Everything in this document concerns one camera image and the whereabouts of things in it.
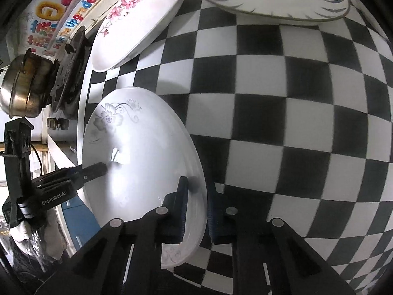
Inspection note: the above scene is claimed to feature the white grey-flower plate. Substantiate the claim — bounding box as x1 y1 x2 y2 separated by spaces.
82 87 207 269

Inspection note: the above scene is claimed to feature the steel steamer pot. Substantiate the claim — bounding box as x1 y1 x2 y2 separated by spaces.
1 49 59 118

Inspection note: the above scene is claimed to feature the black white checkered mat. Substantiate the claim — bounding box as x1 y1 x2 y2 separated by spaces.
84 0 392 294

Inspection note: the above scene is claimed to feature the black gas stove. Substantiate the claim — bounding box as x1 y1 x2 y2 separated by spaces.
47 26 92 130

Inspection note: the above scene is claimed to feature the white pink-flower plate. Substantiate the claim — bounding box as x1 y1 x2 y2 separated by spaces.
91 0 183 73

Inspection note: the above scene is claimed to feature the colourful wall sticker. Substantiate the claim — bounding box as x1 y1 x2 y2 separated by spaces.
19 0 100 59

